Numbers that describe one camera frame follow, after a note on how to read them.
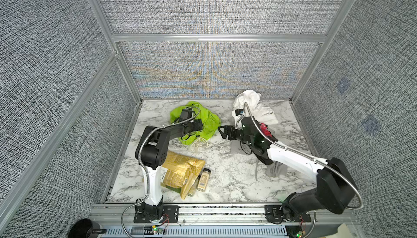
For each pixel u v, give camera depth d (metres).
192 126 0.90
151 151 0.54
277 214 0.72
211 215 0.75
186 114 0.83
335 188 0.42
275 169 0.85
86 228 0.62
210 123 1.00
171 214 0.73
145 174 0.56
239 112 0.73
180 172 0.80
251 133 0.63
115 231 0.70
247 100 1.04
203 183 0.79
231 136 0.73
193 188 0.77
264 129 0.92
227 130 0.73
